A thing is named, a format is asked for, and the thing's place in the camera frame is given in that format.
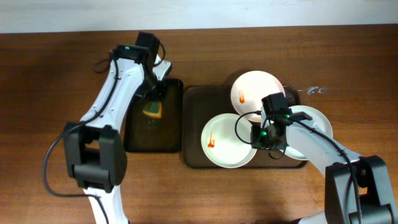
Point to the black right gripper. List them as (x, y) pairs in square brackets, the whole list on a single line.
[(259, 140)]

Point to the brown serving tray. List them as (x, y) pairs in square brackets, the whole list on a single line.
[(200, 104)]

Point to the white plate with sauce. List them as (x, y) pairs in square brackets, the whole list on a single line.
[(250, 88)]

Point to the black water tub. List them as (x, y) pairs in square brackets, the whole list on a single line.
[(164, 135)]

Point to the yellow green sponge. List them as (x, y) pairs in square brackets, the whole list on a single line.
[(153, 109)]

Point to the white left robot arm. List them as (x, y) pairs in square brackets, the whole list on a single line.
[(95, 155)]

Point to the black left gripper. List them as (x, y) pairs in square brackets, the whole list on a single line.
[(156, 93)]

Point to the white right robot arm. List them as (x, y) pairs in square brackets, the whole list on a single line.
[(357, 188)]

